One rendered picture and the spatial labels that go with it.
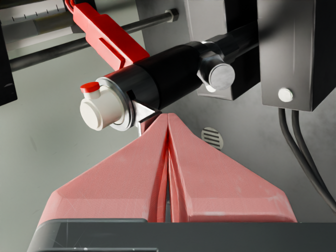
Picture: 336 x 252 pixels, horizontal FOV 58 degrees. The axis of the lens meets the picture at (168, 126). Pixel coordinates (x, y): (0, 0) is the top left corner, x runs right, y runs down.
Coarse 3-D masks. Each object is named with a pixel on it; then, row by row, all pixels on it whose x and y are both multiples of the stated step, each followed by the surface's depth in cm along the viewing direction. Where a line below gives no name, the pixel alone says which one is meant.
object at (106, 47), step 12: (84, 12) 17; (96, 12) 17; (84, 24) 17; (96, 24) 17; (108, 24) 17; (96, 36) 17; (108, 36) 16; (120, 36) 16; (96, 48) 17; (108, 48) 16; (120, 48) 16; (132, 48) 16; (108, 60) 17; (120, 60) 16; (132, 60) 16
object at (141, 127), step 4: (156, 112) 13; (148, 116) 12; (152, 116) 12; (156, 116) 13; (140, 120) 12; (144, 120) 12; (148, 120) 12; (152, 120) 12; (140, 124) 12; (144, 124) 12; (148, 124) 12; (140, 128) 12; (144, 128) 12; (140, 132) 12
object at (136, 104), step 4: (132, 100) 14; (136, 100) 14; (132, 104) 14; (136, 104) 13; (140, 104) 13; (144, 104) 13; (136, 108) 14; (140, 108) 13; (144, 108) 13; (148, 108) 13; (152, 108) 13; (136, 112) 14; (140, 112) 13; (144, 112) 13; (148, 112) 13; (152, 112) 13; (160, 112) 13; (136, 116) 14; (140, 116) 14; (144, 116) 13; (136, 120) 14; (136, 124) 14
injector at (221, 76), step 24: (192, 48) 17; (216, 48) 19; (240, 48) 20; (120, 72) 14; (144, 72) 14; (168, 72) 15; (192, 72) 16; (216, 72) 15; (120, 96) 14; (144, 96) 14; (168, 96) 15
